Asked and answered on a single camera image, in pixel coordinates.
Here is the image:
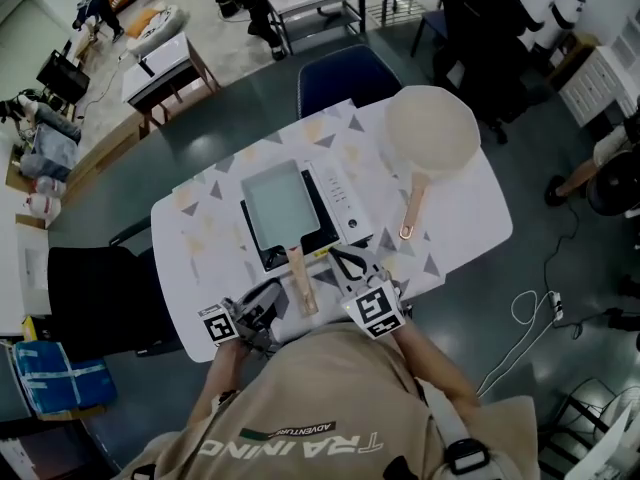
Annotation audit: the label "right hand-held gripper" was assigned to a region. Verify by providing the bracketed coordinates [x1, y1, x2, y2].
[327, 245, 406, 342]

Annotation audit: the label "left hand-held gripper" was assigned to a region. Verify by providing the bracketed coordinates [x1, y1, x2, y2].
[197, 277, 287, 355]

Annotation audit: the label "white portable induction cooktop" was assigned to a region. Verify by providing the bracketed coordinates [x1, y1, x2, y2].
[239, 160, 376, 274]

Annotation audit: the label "rectangular pan with wooden handle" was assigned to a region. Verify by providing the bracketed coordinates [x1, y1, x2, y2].
[240, 159, 321, 318]

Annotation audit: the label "person's right forearm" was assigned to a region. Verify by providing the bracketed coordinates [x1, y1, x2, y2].
[394, 317, 481, 410]

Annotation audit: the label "person's left forearm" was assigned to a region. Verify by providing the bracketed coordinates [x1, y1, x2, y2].
[187, 340, 252, 427]

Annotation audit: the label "person's beige shirt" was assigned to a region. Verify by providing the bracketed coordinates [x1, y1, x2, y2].
[112, 320, 542, 480]

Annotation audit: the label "triangle patterned tablecloth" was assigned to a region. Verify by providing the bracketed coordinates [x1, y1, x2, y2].
[172, 98, 442, 320]

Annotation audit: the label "round beige pan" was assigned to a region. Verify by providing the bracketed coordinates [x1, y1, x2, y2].
[383, 85, 482, 242]

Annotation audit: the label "black mesh chair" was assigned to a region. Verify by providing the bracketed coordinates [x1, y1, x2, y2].
[47, 215, 184, 364]

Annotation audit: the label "dark blue chair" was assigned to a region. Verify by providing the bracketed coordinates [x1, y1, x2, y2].
[297, 43, 404, 120]
[410, 8, 449, 59]

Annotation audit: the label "white power strip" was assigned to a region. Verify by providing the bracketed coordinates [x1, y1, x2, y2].
[547, 290, 567, 322]

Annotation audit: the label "blue wrapped bundle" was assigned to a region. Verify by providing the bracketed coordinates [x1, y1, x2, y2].
[12, 340, 119, 417]

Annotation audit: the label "cardboard box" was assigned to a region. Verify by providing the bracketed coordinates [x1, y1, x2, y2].
[37, 403, 109, 422]

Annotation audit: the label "white filled bags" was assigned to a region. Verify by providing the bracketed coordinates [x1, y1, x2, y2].
[23, 177, 67, 220]

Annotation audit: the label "black high-back office chair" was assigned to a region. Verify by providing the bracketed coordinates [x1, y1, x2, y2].
[432, 0, 532, 145]

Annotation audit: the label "wooden sink cabinet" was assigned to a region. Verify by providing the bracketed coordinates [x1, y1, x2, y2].
[121, 31, 222, 140]

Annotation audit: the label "translucent plastic bin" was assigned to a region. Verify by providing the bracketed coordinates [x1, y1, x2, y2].
[19, 122, 82, 182]

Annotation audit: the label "black round chair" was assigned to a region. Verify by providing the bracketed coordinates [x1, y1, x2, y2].
[587, 150, 640, 218]

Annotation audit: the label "white round cushion bed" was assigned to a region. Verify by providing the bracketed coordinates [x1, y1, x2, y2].
[124, 3, 192, 57]

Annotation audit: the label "white drawer cabinet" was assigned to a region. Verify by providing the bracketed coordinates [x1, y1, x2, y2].
[557, 45, 640, 130]

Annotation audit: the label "black cabinet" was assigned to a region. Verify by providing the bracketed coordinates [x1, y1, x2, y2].
[35, 50, 92, 106]

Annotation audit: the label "orange pillow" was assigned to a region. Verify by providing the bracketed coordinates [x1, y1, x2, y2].
[124, 7, 162, 39]

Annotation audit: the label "white desk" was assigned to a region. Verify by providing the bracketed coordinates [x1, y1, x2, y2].
[564, 400, 640, 480]

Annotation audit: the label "white black machine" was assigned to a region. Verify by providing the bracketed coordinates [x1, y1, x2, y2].
[514, 0, 559, 52]
[547, 0, 588, 45]

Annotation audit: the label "low wooden table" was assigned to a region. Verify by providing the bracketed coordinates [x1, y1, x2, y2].
[74, 26, 102, 64]

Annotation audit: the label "white cable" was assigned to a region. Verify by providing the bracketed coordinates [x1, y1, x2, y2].
[474, 290, 552, 400]

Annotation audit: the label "black cable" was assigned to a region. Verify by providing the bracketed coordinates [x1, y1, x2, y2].
[542, 202, 584, 340]

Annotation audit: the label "person's right shoulder strap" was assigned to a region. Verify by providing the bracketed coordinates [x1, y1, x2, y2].
[415, 377, 494, 477]

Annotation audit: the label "black frame chair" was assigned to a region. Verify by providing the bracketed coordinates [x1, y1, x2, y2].
[537, 377, 631, 480]

